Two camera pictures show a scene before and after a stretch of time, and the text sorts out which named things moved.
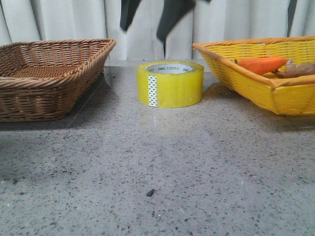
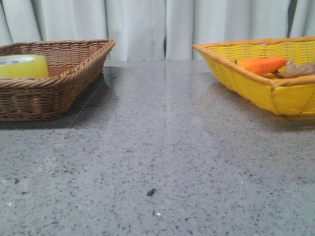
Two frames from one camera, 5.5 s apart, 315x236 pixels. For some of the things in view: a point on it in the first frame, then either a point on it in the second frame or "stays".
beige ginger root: [293, 70] stays
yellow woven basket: [293, 96] stays
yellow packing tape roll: [170, 84] to [24, 66]
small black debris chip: [150, 192] stays
